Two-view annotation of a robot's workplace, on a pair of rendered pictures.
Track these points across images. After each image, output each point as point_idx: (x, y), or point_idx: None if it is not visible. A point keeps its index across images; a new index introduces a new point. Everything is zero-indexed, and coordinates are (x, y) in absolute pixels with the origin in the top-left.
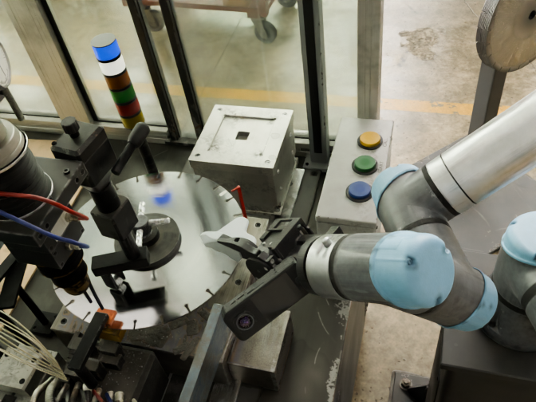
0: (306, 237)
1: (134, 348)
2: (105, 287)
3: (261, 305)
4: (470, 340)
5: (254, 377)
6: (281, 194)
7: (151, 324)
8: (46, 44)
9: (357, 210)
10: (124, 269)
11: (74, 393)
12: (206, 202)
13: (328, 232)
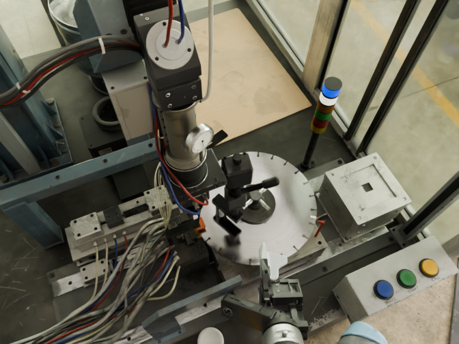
0: (294, 308)
1: (203, 243)
2: (215, 207)
3: (240, 313)
4: None
5: None
6: (357, 234)
7: (213, 248)
8: (325, 34)
9: (369, 297)
10: (225, 213)
11: (162, 237)
12: (300, 212)
13: (301, 322)
